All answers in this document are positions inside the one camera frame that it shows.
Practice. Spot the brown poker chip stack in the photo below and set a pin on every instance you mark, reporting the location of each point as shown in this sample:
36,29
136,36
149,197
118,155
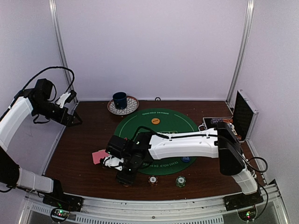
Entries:
153,180

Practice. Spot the blue small blind button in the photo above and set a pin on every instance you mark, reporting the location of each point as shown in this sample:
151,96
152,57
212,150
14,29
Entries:
185,159

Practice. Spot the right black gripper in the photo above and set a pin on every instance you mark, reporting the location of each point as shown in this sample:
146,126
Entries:
124,178

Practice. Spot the front aluminium rail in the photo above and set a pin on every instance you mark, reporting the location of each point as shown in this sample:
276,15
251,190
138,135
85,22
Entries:
209,210

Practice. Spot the dark blue mug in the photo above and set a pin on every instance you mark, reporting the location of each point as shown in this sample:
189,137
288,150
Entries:
120,100

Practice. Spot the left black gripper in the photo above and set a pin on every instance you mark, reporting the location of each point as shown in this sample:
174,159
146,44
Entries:
67,121

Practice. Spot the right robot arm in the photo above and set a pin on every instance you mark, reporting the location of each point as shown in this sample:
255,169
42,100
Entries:
219,142

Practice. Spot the aluminium poker chip case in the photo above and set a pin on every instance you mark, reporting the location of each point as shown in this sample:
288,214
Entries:
242,121

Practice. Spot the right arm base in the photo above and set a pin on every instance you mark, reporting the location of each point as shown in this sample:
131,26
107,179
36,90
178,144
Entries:
245,205

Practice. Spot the orange big blind button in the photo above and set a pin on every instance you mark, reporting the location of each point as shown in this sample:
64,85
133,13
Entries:
155,121

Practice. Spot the round green poker mat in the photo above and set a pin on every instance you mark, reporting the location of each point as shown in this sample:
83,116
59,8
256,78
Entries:
170,122

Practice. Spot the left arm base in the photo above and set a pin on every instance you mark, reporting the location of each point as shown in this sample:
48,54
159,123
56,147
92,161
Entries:
62,208

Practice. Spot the left aluminium frame post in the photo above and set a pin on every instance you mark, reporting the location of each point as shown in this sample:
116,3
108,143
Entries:
55,21

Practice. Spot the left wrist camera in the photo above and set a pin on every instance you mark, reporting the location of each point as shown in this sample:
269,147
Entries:
65,98

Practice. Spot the patterned ceramic saucer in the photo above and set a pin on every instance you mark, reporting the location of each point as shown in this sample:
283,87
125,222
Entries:
132,105

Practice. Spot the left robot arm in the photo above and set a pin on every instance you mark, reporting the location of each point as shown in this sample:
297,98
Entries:
34,102

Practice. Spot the right aluminium frame post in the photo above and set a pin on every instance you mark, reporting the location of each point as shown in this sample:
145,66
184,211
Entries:
244,42

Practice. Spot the green poker chip stack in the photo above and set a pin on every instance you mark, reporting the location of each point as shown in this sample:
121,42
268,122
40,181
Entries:
180,181

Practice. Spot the pink playing card deck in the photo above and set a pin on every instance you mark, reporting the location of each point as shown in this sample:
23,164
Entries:
98,155

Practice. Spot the aluminium frame post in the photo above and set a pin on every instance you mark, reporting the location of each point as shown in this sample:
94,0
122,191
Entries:
55,21
244,42

